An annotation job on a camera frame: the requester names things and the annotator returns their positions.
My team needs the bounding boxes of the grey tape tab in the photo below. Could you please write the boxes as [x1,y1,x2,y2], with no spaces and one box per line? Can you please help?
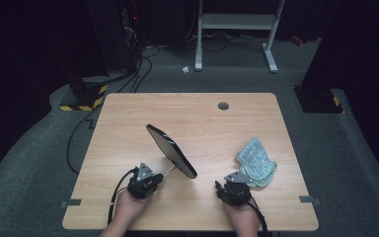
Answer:
[299,195,322,205]
[60,198,83,209]

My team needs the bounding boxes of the black yellow striped base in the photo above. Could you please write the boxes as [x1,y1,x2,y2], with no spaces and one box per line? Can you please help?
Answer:
[58,76,109,113]
[294,85,345,115]

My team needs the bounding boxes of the black oval mirror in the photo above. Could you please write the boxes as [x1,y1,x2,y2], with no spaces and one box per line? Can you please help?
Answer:
[145,123,198,180]

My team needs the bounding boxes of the black equipment rack with wires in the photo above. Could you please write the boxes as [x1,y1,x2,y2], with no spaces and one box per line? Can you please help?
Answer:
[88,0,146,75]

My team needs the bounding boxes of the black cables under stand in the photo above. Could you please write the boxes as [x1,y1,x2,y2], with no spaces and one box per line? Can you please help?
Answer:
[184,31,267,53]

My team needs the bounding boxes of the black floor cable bundle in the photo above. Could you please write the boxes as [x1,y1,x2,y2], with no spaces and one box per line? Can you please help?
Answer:
[116,44,162,94]

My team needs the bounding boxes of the white metal stand frame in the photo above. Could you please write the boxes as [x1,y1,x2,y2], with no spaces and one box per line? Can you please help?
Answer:
[194,0,286,74]

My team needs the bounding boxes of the left hand-held gripper cable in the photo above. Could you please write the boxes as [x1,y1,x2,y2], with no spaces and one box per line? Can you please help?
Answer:
[107,166,140,225]

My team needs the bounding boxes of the light blue cleaning cloth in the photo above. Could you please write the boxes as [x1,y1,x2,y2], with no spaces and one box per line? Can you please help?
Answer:
[235,136,278,189]

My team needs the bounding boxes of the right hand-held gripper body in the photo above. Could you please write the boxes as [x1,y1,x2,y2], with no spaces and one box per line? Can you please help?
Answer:
[217,170,254,208]

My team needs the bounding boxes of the person's left hand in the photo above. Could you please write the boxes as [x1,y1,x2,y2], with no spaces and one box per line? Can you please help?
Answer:
[113,191,153,232]

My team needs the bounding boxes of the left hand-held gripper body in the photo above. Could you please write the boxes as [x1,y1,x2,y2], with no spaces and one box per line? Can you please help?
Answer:
[126,161,159,200]

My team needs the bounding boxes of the person's right hand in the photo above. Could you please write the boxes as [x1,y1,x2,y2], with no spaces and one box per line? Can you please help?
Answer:
[224,199,262,237]

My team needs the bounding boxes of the right hand-held gripper cable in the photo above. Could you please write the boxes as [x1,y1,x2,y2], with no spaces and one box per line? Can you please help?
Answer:
[246,199,269,237]

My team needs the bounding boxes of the hand-held gripper cable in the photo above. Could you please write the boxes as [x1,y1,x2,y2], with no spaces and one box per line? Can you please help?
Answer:
[246,199,269,237]
[107,166,140,225]

